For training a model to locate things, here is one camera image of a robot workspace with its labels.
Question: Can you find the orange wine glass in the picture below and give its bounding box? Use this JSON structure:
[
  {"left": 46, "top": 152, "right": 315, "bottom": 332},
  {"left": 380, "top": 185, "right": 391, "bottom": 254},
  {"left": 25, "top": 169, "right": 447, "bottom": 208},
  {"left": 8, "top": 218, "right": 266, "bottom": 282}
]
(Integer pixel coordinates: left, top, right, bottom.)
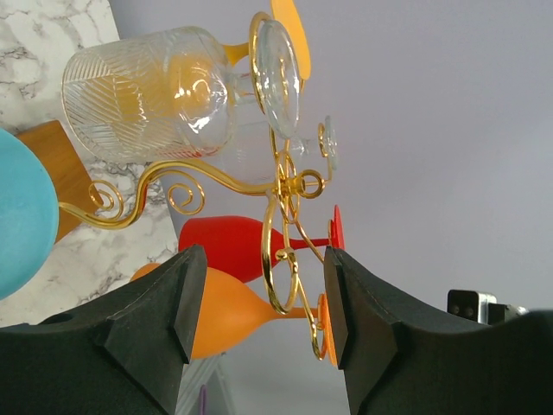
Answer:
[{"left": 129, "top": 262, "right": 340, "bottom": 369}]

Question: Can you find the clear ribbed wine glass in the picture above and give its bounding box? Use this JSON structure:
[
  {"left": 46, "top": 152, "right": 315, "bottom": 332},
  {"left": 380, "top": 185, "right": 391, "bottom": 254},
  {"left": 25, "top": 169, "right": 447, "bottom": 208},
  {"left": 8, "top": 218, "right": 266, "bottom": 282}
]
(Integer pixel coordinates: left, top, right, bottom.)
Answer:
[{"left": 61, "top": 19, "right": 300, "bottom": 163}]

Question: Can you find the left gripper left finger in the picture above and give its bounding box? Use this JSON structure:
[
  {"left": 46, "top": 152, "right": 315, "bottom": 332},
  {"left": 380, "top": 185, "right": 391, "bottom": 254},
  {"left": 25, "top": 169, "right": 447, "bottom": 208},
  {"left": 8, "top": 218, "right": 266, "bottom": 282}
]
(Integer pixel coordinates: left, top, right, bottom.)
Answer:
[{"left": 1, "top": 246, "right": 207, "bottom": 414}]

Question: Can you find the blue wine glass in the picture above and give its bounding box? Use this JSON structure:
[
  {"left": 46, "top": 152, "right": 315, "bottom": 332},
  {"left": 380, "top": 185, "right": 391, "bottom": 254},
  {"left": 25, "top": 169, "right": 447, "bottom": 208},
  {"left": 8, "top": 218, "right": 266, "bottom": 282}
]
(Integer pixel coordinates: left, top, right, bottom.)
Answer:
[{"left": 1, "top": 130, "right": 59, "bottom": 298}]

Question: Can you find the gold wire glass rack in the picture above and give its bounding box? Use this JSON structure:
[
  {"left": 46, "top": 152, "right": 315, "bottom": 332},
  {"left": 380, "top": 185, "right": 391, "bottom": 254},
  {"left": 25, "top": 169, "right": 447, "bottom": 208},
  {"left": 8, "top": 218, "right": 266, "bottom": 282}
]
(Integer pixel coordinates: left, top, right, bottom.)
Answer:
[{"left": 16, "top": 11, "right": 338, "bottom": 362}]

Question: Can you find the yellow wine glass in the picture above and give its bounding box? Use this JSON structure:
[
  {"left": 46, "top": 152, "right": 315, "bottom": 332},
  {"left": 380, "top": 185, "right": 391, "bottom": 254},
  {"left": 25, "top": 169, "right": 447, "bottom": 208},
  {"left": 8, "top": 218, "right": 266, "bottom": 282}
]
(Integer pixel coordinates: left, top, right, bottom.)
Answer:
[{"left": 167, "top": 1, "right": 311, "bottom": 113}]

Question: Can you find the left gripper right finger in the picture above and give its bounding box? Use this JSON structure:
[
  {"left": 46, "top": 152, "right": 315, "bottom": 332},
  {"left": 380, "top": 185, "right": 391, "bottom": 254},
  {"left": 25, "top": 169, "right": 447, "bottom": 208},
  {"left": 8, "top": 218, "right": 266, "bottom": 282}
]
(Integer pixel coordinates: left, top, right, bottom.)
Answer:
[{"left": 324, "top": 247, "right": 552, "bottom": 414}]

